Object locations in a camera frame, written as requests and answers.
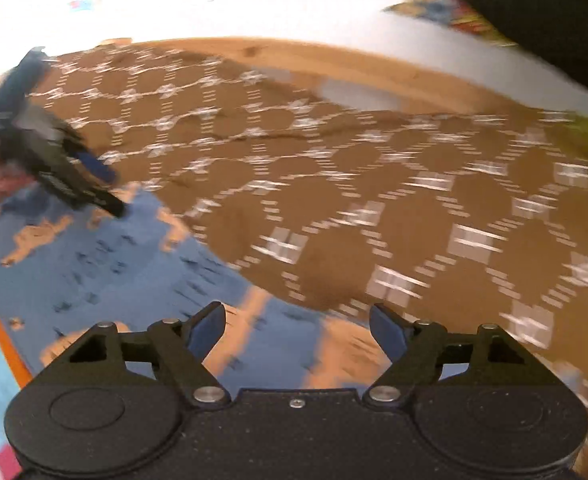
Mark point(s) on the black jacket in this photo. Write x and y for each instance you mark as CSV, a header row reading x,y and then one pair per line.
x,y
539,10

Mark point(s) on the colourful wall poster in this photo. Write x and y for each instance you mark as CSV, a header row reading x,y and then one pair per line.
x,y
439,0

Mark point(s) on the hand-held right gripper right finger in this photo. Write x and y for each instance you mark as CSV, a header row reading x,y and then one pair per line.
x,y
388,330

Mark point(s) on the brown patterned blanket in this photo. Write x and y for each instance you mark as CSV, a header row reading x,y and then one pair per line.
x,y
354,185

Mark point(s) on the wooden bed frame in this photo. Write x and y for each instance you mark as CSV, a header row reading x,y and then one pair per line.
x,y
374,67

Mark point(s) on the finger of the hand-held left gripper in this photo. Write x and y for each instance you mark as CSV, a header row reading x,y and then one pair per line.
x,y
84,192
99,167

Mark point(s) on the blue pants with orange print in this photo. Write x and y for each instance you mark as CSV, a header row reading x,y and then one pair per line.
x,y
139,270

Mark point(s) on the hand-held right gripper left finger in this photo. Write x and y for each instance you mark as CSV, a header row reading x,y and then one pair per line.
x,y
209,327

